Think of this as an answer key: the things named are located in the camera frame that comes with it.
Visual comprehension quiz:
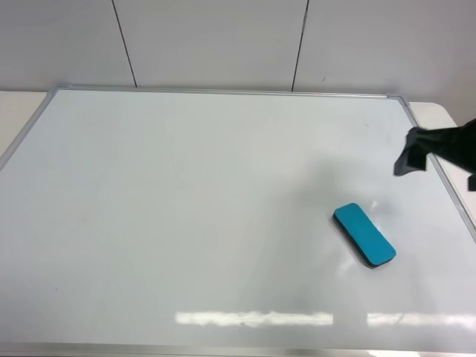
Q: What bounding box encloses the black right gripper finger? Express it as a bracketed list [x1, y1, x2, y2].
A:
[393, 127, 428, 176]
[467, 173, 476, 192]

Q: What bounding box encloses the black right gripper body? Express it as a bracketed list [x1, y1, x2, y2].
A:
[423, 120, 475, 176]

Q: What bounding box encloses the teal whiteboard eraser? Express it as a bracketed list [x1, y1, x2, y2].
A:
[332, 203, 396, 268]

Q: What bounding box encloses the white whiteboard with aluminium frame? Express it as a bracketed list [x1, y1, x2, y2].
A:
[1, 88, 475, 356]

